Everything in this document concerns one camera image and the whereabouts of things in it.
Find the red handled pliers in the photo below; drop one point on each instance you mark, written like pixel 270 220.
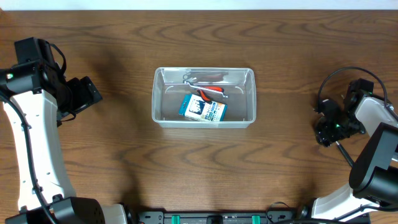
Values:
pixel 207 91

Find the small metal hammer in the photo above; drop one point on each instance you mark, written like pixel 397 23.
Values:
pixel 201 82

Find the clear plastic storage container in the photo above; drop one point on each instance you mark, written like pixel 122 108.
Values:
pixel 169 91

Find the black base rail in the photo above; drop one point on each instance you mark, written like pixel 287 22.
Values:
pixel 269 216

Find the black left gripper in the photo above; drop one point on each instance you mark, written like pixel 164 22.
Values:
pixel 82 100

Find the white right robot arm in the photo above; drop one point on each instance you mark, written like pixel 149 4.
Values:
pixel 372 182

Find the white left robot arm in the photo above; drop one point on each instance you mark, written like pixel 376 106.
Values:
pixel 38 99

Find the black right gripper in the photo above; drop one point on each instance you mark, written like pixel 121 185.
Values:
pixel 324 132

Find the blue white screw box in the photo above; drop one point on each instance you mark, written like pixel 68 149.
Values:
pixel 194 107

